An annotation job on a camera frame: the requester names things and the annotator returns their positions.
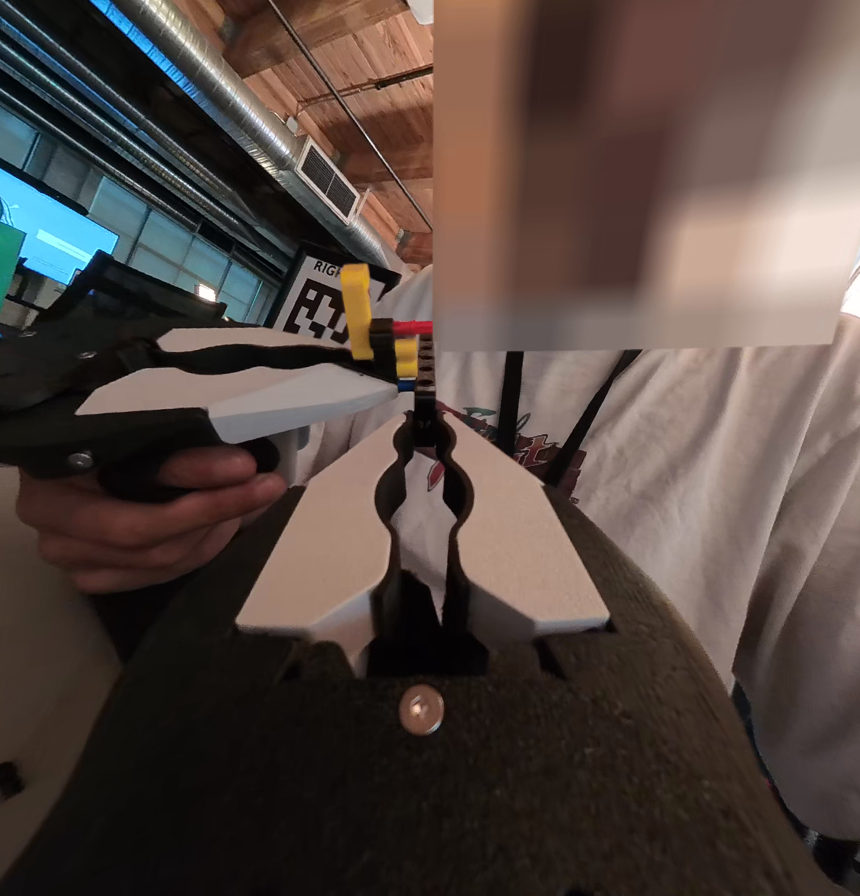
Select black lego connector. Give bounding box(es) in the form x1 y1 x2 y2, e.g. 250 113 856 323
369 318 397 385

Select air vent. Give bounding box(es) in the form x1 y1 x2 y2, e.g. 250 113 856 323
294 136 364 226

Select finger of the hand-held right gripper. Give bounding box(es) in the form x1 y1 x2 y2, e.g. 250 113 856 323
75 360 400 446
153 325 354 373

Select black lanyard strap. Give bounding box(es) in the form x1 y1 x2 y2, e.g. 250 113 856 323
498 349 645 489

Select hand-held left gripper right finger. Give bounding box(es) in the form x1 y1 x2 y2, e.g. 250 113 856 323
438 413 610 662

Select yellow lego angled beam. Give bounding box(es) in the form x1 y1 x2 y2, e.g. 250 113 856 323
339 263 375 362

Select square code card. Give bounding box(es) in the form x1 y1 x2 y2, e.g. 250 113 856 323
272 244 404 352

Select person's right hand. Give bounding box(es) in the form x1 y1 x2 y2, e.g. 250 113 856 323
15 443 289 596

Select black monitor screen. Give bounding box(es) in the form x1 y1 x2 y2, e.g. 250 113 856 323
0 154 121 288

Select black lego frame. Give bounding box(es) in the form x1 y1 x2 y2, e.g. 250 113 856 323
411 333 442 450

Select metal air duct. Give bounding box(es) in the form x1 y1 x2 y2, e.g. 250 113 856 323
110 0 397 266

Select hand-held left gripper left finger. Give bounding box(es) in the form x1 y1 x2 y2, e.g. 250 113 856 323
235 413 411 662

